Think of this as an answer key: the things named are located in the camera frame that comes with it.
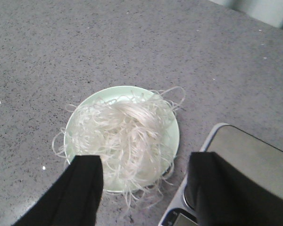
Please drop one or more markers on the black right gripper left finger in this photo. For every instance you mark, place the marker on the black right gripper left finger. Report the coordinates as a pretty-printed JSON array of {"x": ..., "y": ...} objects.
[{"x": 73, "y": 200}]

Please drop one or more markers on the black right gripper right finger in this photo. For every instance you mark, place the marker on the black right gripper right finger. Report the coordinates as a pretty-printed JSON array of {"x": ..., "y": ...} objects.
[{"x": 223, "y": 196}]

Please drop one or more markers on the white vermicelli noodle bundle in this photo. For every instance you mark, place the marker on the white vermicelli noodle bundle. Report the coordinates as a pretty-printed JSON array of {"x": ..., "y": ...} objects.
[{"x": 125, "y": 136}]

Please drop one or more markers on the silver black kitchen scale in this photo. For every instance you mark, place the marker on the silver black kitchen scale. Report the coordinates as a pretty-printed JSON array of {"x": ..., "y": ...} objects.
[{"x": 254, "y": 158}]

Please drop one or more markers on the light green round plate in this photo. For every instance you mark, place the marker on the light green round plate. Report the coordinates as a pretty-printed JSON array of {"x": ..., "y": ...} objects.
[{"x": 169, "y": 134}]

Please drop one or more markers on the white pleated curtain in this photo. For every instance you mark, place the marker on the white pleated curtain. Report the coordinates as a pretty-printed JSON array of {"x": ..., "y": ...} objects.
[{"x": 267, "y": 11}]

